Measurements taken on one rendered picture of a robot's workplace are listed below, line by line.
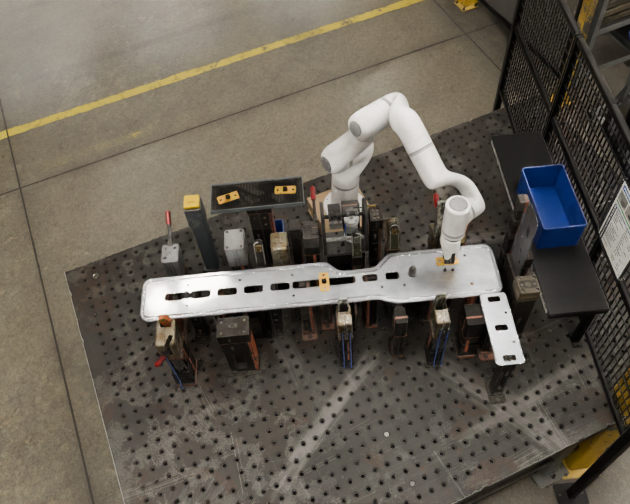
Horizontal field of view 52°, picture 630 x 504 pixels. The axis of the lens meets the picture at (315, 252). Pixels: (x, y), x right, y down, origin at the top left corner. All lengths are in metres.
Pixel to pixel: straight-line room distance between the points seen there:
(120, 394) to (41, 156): 2.39
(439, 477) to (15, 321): 2.53
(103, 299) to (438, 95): 2.73
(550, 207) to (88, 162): 3.02
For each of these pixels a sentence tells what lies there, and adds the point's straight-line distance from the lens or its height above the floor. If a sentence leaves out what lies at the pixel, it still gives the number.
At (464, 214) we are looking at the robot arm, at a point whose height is 1.40.
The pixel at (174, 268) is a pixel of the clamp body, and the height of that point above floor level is 1.01.
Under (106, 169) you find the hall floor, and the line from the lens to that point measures 4.50.
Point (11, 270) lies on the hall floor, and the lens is 4.24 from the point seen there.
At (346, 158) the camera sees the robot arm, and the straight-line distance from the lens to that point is 2.57.
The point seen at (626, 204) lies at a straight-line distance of 2.36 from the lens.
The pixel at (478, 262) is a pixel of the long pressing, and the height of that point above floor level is 1.00.
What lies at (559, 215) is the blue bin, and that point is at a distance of 2.74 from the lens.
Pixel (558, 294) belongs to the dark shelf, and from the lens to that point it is 2.53.
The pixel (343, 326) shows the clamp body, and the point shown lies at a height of 1.04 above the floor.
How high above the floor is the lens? 3.11
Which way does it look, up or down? 55 degrees down
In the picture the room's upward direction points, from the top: 6 degrees counter-clockwise
